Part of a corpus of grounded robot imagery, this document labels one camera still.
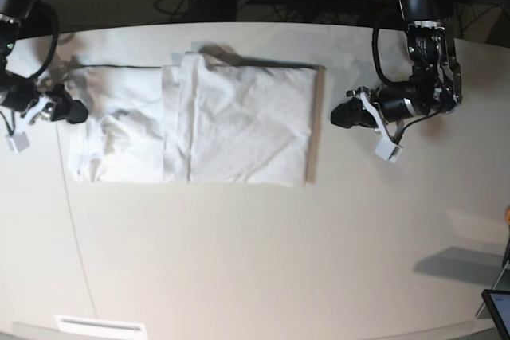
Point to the tablet screen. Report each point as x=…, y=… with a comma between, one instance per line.
x=497, y=303

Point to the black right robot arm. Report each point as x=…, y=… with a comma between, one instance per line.
x=14, y=15

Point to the white T-shirt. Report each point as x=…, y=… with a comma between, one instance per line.
x=206, y=119

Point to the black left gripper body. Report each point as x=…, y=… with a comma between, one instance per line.
x=394, y=105

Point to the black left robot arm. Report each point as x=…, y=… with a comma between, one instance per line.
x=434, y=85

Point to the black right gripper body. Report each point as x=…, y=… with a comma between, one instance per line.
x=22, y=95

